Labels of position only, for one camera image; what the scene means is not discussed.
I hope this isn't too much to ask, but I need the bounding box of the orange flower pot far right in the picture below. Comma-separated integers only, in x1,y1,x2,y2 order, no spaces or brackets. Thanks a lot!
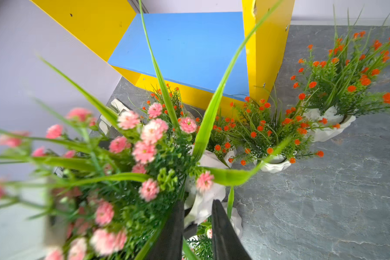
290,21,390,142

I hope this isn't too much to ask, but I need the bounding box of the orange flower pot middle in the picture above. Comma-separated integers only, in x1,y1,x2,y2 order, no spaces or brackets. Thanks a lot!
206,111,237,168

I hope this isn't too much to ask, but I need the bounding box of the beige gardening glove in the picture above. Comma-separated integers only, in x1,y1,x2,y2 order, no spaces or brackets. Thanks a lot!
98,99,131,136

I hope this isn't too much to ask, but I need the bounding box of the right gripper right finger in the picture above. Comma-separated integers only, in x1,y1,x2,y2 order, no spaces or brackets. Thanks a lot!
212,200,251,260

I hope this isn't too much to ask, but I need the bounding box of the yellow rack with shelves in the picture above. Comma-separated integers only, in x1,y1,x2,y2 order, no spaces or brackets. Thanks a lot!
35,1,295,115

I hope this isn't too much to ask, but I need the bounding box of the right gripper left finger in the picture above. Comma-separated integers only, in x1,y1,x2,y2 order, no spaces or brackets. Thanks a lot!
145,201,184,260

